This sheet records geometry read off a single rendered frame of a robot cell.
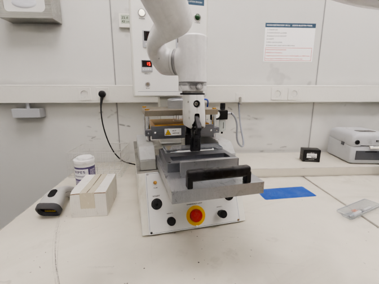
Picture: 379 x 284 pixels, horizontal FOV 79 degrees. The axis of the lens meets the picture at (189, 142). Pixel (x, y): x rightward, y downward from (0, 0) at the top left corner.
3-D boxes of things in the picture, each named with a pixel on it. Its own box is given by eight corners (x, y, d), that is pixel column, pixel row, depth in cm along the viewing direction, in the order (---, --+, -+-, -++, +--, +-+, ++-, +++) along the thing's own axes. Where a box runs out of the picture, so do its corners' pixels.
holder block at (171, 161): (159, 155, 75) (158, 148, 74) (216, 151, 79) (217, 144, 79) (167, 173, 59) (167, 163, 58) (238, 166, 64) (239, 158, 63)
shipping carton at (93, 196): (88, 194, 97) (86, 173, 95) (119, 193, 98) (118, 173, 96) (68, 217, 79) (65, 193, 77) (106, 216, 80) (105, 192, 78)
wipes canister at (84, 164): (80, 184, 107) (77, 153, 104) (100, 183, 107) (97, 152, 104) (73, 192, 98) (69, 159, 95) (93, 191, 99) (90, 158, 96)
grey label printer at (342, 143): (325, 152, 145) (329, 125, 142) (357, 152, 144) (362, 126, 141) (350, 164, 121) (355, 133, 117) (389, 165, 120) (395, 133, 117)
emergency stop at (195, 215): (189, 222, 73) (188, 209, 73) (202, 221, 73) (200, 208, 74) (190, 223, 71) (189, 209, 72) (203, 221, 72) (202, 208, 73)
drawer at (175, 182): (155, 165, 77) (155, 142, 75) (217, 160, 82) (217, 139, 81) (171, 208, 49) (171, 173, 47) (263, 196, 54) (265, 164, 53)
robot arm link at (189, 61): (171, 81, 66) (201, 81, 63) (170, 32, 63) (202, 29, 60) (181, 83, 74) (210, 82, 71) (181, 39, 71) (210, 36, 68)
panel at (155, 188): (148, 235, 69) (144, 172, 72) (240, 221, 76) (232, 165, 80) (149, 236, 67) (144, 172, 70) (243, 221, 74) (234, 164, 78)
